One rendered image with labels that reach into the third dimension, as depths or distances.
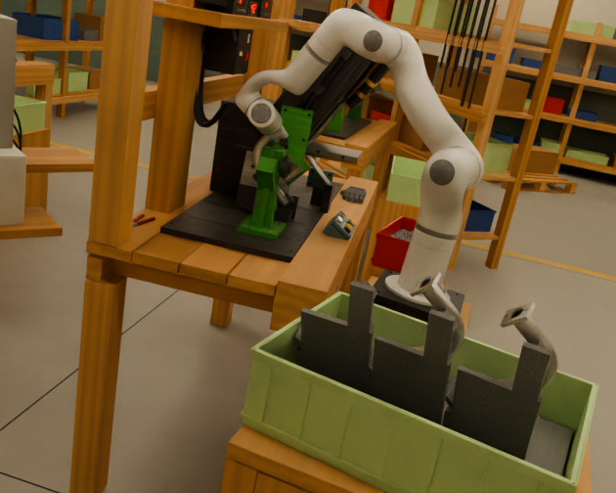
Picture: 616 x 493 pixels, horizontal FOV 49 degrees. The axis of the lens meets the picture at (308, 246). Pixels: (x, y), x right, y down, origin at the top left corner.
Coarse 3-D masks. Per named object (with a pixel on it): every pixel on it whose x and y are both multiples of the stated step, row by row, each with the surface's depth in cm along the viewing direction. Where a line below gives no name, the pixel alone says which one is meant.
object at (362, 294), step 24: (360, 288) 123; (312, 312) 134; (360, 312) 127; (312, 336) 138; (336, 336) 135; (360, 336) 132; (312, 360) 144; (336, 360) 140; (360, 360) 137; (360, 384) 142
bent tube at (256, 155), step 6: (264, 138) 233; (270, 138) 233; (258, 144) 233; (264, 144) 233; (258, 150) 233; (252, 156) 234; (258, 156) 233; (282, 192) 233; (282, 198) 233; (282, 204) 234
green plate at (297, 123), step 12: (288, 108) 235; (288, 120) 235; (300, 120) 234; (312, 120) 234; (288, 132) 235; (300, 132) 234; (276, 144) 236; (288, 144) 235; (300, 144) 235; (300, 156) 235
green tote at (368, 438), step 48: (288, 336) 143; (384, 336) 162; (288, 384) 128; (336, 384) 123; (576, 384) 143; (288, 432) 131; (336, 432) 126; (384, 432) 121; (432, 432) 116; (576, 432) 142; (384, 480) 123; (432, 480) 119; (480, 480) 114; (528, 480) 110; (576, 480) 108
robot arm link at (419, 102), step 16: (400, 32) 181; (416, 48) 187; (384, 64) 189; (400, 64) 186; (416, 64) 184; (400, 80) 183; (416, 80) 179; (400, 96) 182; (416, 96) 179; (432, 96) 179; (416, 112) 180; (432, 112) 179; (416, 128) 182; (432, 128) 180; (448, 128) 181; (432, 144) 185; (448, 144) 184; (464, 144) 183; (480, 160) 182; (480, 176) 182
